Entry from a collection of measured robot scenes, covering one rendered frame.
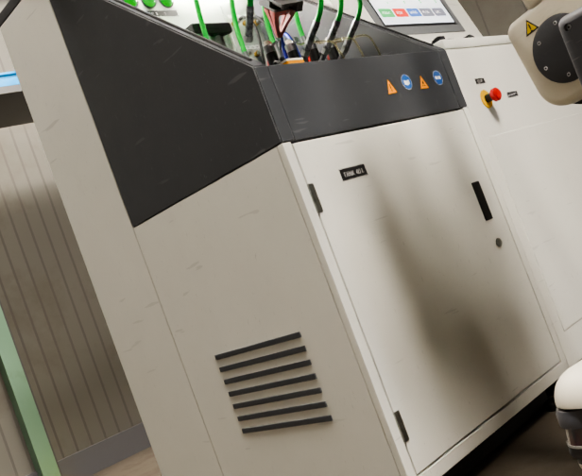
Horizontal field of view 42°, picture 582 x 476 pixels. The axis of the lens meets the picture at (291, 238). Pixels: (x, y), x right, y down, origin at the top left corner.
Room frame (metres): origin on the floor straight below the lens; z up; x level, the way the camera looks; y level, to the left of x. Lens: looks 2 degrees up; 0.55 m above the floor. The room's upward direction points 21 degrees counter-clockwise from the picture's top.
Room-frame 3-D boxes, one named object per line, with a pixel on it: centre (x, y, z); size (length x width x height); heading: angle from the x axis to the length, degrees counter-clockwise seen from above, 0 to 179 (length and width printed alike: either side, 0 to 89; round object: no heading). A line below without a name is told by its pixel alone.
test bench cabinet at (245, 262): (1.88, -0.09, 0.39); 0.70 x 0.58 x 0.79; 135
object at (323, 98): (1.69, -0.28, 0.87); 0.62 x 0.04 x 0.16; 135
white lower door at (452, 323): (1.68, -0.29, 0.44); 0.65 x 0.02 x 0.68; 135
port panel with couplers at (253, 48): (2.22, -0.10, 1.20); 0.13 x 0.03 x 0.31; 135
